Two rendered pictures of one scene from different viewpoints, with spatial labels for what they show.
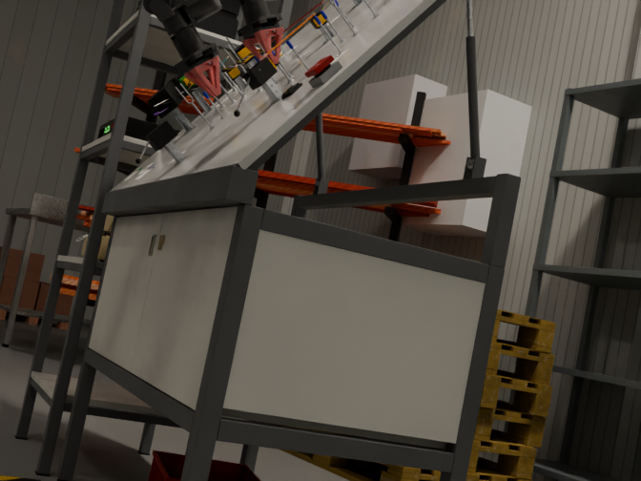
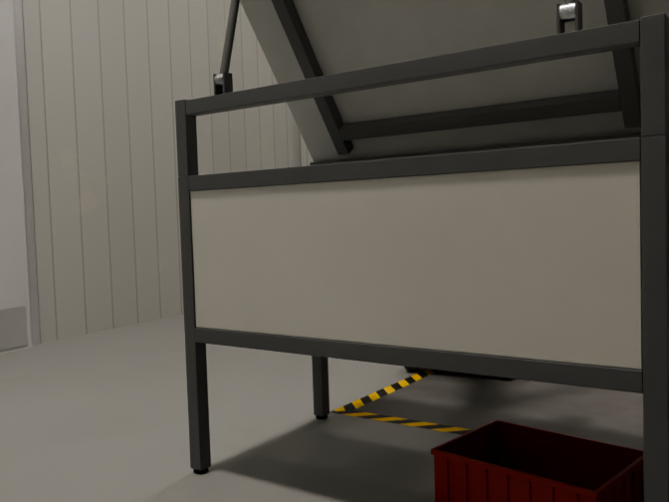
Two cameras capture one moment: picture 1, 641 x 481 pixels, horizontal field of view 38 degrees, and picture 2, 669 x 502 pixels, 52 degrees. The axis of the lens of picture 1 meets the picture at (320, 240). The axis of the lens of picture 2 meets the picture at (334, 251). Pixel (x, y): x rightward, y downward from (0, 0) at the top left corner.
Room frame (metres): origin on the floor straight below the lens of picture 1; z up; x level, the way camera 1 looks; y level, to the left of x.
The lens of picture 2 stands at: (3.73, -0.99, 0.68)
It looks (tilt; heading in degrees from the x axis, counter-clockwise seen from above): 3 degrees down; 149
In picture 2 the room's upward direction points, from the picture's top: 2 degrees counter-clockwise
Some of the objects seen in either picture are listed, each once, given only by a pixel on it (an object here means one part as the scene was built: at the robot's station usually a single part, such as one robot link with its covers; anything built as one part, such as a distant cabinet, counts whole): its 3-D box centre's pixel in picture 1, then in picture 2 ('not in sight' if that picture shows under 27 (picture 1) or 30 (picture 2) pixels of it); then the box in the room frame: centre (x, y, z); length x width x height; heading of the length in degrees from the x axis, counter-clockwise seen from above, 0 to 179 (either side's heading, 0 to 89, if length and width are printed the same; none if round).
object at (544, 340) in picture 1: (403, 385); not in sight; (4.29, -0.50, 0.40); 1.14 x 0.78 x 0.81; 32
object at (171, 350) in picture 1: (179, 299); not in sight; (2.02, 0.27, 0.60); 0.55 x 0.03 x 0.39; 24
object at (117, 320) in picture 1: (125, 286); not in sight; (2.53, 0.49, 0.60); 0.55 x 0.02 x 0.39; 24
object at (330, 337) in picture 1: (262, 314); (429, 245); (2.40, 0.11, 0.60); 1.17 x 0.58 x 0.40; 24
